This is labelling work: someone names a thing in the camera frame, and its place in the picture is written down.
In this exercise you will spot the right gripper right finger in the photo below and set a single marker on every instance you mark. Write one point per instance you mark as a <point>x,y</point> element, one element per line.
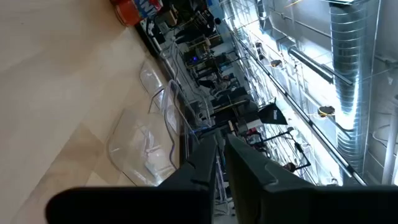
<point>280,202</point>

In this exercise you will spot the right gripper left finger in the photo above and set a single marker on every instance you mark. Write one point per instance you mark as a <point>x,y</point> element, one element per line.
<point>186,202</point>

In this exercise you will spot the red Fanta soda can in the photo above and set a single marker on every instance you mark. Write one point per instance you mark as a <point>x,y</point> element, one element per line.
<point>127,14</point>

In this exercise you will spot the clear plastic bin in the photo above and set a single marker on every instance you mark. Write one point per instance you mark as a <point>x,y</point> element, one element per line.
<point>152,82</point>
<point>140,149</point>

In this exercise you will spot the black softbox light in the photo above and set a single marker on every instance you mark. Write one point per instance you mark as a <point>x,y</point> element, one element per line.
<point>272,115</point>

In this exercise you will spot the person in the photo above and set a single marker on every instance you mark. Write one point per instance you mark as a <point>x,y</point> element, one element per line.
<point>217,83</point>

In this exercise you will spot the black ceiling pipe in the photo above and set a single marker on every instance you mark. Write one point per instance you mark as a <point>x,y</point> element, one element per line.
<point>311,67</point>

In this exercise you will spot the black metal stand frame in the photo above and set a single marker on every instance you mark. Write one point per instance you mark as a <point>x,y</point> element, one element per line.
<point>303,154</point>

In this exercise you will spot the silver corrugated ventilation duct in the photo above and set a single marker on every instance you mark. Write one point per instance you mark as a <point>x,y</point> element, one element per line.
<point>345,77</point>

